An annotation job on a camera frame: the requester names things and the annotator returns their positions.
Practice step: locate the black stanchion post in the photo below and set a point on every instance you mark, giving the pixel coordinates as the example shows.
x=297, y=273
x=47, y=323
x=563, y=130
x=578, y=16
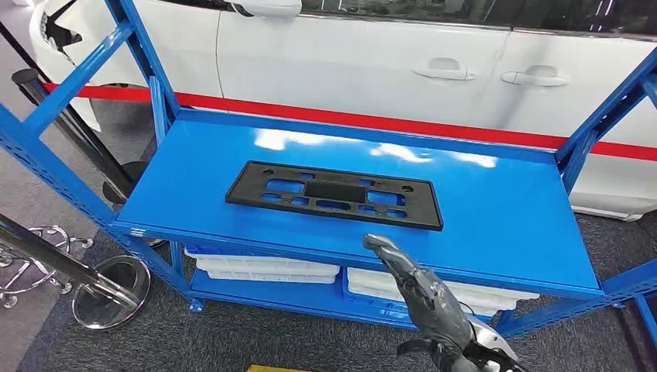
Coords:
x=120, y=185

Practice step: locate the black plastic frame part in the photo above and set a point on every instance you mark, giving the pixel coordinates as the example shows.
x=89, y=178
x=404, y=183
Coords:
x=246, y=192

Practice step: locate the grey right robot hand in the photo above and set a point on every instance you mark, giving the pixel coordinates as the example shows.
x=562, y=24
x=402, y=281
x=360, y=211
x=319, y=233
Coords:
x=431, y=303

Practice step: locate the blue metal shelf rack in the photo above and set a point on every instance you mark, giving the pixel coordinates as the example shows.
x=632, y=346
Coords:
x=205, y=154

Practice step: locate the white plastic bin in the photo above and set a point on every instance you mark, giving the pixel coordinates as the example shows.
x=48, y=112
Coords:
x=492, y=304
x=267, y=267
x=369, y=280
x=272, y=279

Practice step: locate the chrome chair base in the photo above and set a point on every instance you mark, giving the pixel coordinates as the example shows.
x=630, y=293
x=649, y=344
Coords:
x=38, y=269

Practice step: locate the chrome stanchion post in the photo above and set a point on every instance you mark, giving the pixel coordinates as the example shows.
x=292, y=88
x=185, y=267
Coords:
x=110, y=295

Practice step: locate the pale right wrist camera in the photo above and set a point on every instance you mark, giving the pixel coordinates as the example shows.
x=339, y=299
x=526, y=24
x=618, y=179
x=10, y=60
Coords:
x=490, y=336

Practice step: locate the red barrier belt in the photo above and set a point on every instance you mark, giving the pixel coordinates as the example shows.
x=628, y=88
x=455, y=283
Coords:
x=359, y=120

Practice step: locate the black barrier belt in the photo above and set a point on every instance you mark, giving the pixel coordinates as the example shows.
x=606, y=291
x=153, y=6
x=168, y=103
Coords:
x=20, y=48

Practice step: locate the white car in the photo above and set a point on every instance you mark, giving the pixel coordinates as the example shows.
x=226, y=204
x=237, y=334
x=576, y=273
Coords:
x=333, y=61

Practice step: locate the blue plastic bin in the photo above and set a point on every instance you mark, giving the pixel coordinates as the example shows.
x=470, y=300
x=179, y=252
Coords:
x=374, y=306

